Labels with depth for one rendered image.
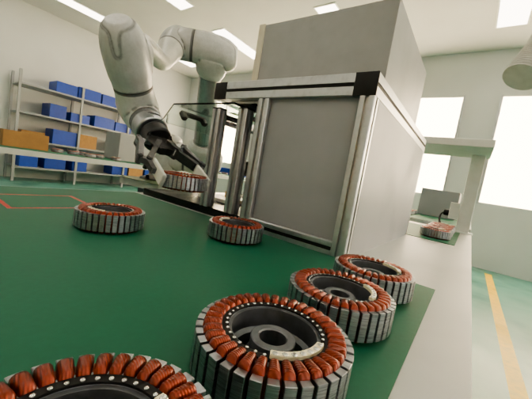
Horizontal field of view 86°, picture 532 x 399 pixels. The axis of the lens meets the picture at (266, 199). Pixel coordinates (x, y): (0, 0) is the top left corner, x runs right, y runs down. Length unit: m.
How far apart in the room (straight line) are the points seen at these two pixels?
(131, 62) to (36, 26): 7.00
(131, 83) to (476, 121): 5.27
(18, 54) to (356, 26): 7.16
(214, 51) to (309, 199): 0.89
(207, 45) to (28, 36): 6.54
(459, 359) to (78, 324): 0.34
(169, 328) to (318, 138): 0.49
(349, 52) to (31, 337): 0.75
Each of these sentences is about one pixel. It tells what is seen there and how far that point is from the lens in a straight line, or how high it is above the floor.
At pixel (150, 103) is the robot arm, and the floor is 1.03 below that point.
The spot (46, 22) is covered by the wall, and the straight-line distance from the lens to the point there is 7.89.
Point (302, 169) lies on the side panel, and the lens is 0.64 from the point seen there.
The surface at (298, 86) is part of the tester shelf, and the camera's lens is 0.68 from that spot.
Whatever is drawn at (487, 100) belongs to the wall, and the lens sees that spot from 5.73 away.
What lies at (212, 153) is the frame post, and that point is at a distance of 0.83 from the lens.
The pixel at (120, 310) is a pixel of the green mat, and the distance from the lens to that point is 0.30.
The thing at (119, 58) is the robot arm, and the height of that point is 1.10.
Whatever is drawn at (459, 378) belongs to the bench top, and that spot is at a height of 0.75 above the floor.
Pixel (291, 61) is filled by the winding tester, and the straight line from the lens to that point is 0.86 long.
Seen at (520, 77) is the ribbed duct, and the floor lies 1.57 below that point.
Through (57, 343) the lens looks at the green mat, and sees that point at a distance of 0.27.
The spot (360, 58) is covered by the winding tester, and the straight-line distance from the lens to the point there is 0.77.
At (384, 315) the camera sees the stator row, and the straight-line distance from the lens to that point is 0.30.
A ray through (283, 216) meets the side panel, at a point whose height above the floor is 0.80.
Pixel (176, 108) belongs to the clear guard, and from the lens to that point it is 1.02.
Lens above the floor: 0.89
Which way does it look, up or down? 5 degrees down
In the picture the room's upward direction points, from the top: 9 degrees clockwise
